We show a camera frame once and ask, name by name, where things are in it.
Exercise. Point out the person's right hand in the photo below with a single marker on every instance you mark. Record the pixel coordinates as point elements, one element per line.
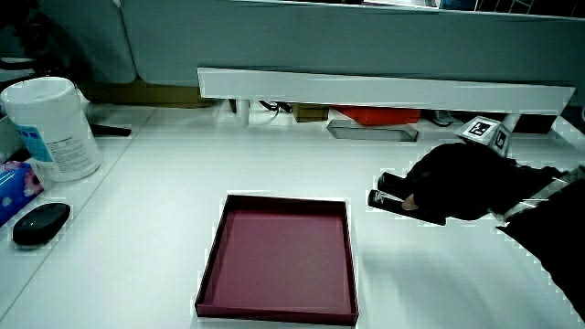
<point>461,183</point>

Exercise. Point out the black stapler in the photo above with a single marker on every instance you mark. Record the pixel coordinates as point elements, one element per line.
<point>385,201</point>

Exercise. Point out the person's right forearm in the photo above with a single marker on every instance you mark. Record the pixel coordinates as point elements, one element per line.
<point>555,233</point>

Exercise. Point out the white desk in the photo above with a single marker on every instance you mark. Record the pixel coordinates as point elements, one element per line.
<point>183,160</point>

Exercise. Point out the silver metal tray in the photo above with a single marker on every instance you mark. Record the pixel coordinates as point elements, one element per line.
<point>372,131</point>

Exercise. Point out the orange box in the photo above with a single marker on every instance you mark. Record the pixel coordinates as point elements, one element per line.
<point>379,115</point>

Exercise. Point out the white monitor riser shelf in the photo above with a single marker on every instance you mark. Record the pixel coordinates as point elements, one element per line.
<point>365,90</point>

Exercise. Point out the brown cardboard box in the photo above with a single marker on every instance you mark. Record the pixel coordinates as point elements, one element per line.
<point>311,112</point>

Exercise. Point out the grey partition panel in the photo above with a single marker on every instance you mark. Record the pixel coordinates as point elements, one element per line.
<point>347,43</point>

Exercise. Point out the maroon shallow box tray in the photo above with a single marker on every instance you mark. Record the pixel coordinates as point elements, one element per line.
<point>283,256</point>

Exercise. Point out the grey chair back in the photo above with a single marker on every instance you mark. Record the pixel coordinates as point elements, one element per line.
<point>87,41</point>

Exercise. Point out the white wipes canister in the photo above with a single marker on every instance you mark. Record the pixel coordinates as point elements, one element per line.
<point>52,132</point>

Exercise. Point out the black computer mouse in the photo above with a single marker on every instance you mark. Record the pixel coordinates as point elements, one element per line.
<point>41,223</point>

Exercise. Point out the blue floral tissue pack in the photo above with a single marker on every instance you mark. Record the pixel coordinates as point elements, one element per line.
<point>13,189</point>

